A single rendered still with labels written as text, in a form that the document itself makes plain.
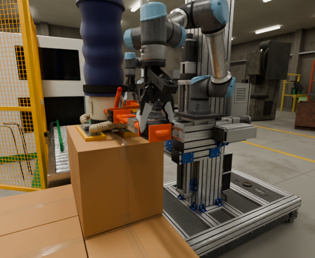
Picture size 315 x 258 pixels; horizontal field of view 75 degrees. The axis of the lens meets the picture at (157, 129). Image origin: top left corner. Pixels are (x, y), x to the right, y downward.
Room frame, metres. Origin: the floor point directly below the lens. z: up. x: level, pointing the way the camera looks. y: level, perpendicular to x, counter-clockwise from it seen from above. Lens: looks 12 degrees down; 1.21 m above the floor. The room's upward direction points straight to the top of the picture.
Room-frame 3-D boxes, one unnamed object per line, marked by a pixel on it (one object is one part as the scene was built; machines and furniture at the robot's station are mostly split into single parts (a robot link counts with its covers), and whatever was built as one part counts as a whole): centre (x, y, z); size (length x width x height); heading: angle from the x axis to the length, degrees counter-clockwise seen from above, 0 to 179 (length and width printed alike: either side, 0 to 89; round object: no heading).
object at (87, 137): (1.10, 0.38, 0.98); 0.34 x 0.10 x 0.05; 29
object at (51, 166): (2.37, 1.27, 0.50); 2.31 x 0.05 x 0.19; 27
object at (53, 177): (1.47, 0.45, 0.58); 0.70 x 0.03 x 0.06; 117
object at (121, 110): (0.93, 0.17, 1.08); 0.10 x 0.08 x 0.06; 119
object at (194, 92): (1.30, -0.27, 1.20); 0.13 x 0.12 x 0.14; 57
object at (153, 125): (0.62, 0.01, 1.08); 0.08 x 0.07 x 0.05; 29
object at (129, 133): (1.19, 0.21, 0.98); 0.34 x 0.10 x 0.05; 29
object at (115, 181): (1.14, 0.28, 0.75); 0.60 x 0.40 x 0.40; 28
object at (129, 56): (1.52, 0.19, 1.38); 0.09 x 0.08 x 0.11; 159
